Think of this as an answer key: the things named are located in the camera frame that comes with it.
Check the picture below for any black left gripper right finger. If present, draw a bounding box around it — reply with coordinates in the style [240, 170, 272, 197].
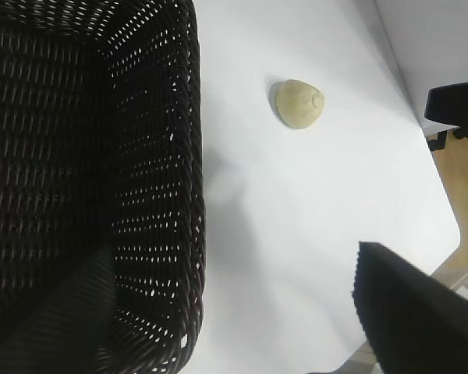
[349, 240, 468, 374]

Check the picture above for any black office chair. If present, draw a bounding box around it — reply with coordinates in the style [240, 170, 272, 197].
[424, 77, 468, 160]

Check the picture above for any pale yellow round fruit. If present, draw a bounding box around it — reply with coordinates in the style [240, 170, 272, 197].
[269, 78, 326, 131]

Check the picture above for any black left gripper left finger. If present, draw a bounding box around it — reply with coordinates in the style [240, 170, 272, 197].
[0, 247, 116, 374]

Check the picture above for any dark brown wicker basket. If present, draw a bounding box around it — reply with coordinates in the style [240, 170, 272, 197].
[0, 0, 207, 374]

